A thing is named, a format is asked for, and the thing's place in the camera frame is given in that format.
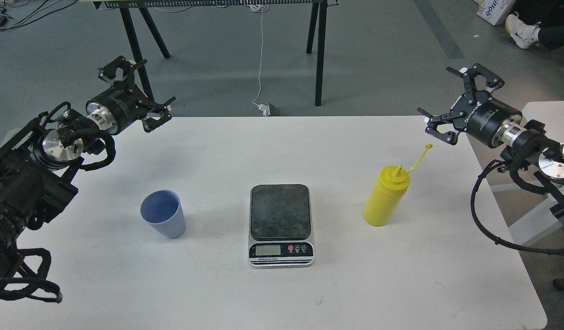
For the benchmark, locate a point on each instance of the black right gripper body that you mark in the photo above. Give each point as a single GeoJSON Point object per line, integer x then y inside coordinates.
{"type": "Point", "coordinates": [483, 118]}

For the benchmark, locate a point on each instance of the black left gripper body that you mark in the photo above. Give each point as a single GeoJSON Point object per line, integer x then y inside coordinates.
{"type": "Point", "coordinates": [117, 108]}

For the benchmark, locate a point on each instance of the blue ribbed plastic cup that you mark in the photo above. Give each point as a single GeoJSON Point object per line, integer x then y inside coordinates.
{"type": "Point", "coordinates": [163, 211]}

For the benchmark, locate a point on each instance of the yellow squeeze bottle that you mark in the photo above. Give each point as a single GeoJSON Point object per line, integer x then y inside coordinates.
{"type": "Point", "coordinates": [390, 186]}

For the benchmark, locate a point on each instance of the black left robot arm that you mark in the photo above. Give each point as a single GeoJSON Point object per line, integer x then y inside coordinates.
{"type": "Point", "coordinates": [39, 162]}

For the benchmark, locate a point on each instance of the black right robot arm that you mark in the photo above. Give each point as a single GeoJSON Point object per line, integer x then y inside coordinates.
{"type": "Point", "coordinates": [534, 162]}

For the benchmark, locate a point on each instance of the digital kitchen scale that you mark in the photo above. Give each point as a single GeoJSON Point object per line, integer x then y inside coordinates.
{"type": "Point", "coordinates": [280, 230]}

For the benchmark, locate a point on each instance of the white cardboard box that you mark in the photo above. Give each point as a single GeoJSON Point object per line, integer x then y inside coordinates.
{"type": "Point", "coordinates": [494, 12]}

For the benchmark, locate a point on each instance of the white sneaker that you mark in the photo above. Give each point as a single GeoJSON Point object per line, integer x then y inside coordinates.
{"type": "Point", "coordinates": [524, 35]}

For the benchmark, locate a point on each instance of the black-legged background table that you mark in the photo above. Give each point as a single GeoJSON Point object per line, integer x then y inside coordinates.
{"type": "Point", "coordinates": [228, 28]}

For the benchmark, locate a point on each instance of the person's black trouser leg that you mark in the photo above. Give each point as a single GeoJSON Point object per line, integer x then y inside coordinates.
{"type": "Point", "coordinates": [549, 14]}

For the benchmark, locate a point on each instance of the power adapter on floor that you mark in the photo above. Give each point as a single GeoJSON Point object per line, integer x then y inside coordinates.
{"type": "Point", "coordinates": [269, 110]}

